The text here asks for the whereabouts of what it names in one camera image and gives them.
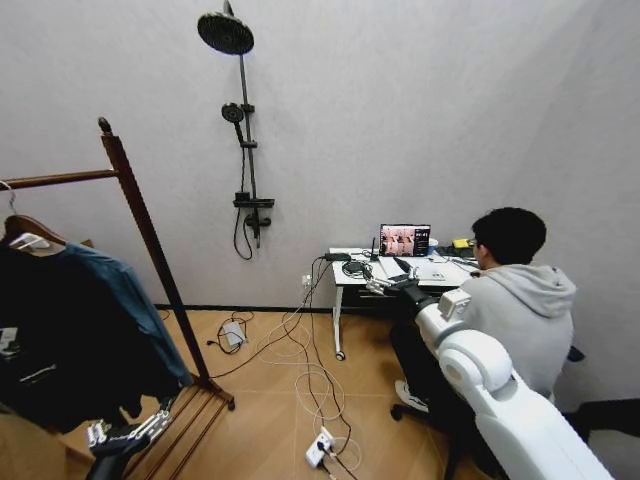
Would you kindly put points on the black shower shelf with faucet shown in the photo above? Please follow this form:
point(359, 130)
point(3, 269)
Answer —
point(254, 202)

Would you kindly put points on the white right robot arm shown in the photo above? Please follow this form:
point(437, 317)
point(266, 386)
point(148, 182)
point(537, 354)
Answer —
point(490, 380)

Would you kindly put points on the white wall socket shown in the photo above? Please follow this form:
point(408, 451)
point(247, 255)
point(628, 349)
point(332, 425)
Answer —
point(307, 280)

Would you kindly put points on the white power strip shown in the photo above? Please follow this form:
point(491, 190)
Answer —
point(320, 446)

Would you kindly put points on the black round overhead shower head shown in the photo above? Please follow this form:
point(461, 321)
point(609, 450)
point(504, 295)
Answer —
point(225, 31)

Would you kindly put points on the open laptop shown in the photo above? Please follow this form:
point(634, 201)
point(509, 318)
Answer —
point(405, 241)

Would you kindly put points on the black shower riser rail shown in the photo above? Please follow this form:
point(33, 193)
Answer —
point(245, 125)

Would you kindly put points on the blue garment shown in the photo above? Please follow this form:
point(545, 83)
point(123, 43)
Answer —
point(125, 290)

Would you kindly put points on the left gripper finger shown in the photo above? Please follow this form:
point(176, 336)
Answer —
point(154, 420)
point(97, 434)

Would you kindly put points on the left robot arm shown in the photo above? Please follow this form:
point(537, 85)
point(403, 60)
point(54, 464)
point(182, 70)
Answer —
point(107, 467)

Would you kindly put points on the person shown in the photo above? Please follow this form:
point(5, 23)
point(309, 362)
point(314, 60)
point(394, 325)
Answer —
point(520, 300)

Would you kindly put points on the black power brick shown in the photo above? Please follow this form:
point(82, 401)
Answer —
point(337, 256)

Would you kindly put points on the white desk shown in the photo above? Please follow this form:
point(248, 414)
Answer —
point(350, 285)

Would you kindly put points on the black round desk device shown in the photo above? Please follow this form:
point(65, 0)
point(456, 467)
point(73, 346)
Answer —
point(356, 268)

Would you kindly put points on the wooden clothes hanger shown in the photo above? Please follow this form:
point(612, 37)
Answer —
point(30, 229)

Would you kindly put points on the black antenna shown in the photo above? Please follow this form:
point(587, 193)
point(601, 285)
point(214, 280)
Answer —
point(374, 248)

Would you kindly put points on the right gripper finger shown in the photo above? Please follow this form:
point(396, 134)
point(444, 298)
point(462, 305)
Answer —
point(382, 286)
point(406, 274)

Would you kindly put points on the yellow box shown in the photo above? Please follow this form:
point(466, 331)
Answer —
point(462, 243)

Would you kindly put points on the black garment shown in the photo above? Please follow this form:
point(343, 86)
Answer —
point(70, 330)

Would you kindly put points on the grey power adapter box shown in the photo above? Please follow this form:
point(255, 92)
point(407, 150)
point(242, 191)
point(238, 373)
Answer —
point(232, 335)

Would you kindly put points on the brown cardboard box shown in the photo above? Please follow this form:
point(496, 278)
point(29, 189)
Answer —
point(35, 450)

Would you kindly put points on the brown wooden garment rack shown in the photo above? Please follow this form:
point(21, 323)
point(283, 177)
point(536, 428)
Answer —
point(145, 225)

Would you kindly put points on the black hand shower head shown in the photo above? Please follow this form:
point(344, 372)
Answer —
point(231, 112)

